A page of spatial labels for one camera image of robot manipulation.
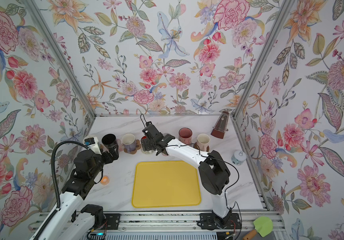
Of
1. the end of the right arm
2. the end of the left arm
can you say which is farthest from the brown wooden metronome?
the end of the left arm

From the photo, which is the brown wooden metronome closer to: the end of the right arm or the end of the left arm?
the end of the right arm

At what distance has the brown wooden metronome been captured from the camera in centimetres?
99
